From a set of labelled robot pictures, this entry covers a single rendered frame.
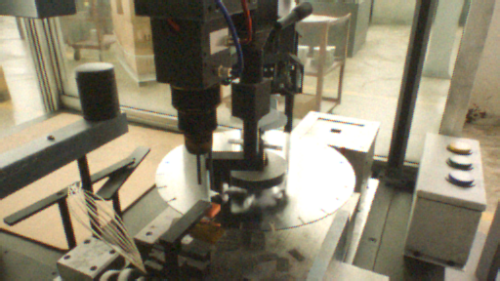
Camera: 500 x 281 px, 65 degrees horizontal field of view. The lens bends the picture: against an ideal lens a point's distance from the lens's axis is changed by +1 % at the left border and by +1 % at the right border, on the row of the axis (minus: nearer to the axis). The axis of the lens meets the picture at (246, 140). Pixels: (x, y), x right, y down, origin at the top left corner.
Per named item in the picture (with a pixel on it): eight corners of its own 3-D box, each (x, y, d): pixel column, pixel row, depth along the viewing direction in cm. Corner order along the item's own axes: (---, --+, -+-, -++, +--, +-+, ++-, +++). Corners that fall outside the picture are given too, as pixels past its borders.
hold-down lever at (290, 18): (270, 20, 54) (271, -1, 53) (313, 22, 52) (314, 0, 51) (246, 28, 48) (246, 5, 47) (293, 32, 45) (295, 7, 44)
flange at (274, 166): (297, 180, 62) (298, 166, 61) (230, 189, 59) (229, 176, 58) (274, 149, 72) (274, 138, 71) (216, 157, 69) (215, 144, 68)
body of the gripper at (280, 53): (285, 87, 62) (291, 15, 63) (239, 89, 66) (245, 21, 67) (303, 98, 68) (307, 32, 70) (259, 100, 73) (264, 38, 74)
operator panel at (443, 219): (414, 185, 98) (426, 132, 92) (463, 196, 94) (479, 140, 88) (402, 255, 76) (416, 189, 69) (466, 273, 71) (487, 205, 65)
